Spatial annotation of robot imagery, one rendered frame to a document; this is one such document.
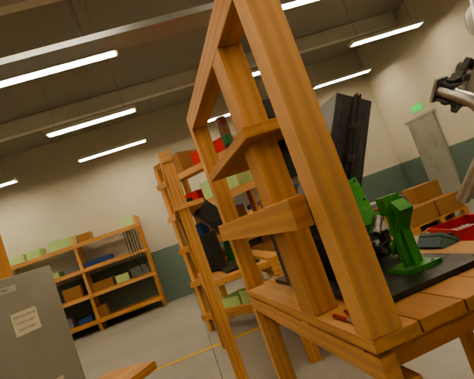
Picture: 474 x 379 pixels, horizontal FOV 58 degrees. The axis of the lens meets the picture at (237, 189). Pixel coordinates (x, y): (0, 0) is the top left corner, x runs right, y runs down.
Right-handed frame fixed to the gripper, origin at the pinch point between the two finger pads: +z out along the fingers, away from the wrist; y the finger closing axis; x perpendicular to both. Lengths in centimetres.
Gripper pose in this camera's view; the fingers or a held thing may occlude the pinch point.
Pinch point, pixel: (448, 91)
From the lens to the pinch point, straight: 108.9
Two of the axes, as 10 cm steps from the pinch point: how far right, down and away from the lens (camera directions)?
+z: -8.0, 3.5, -4.8
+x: 6.0, 4.3, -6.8
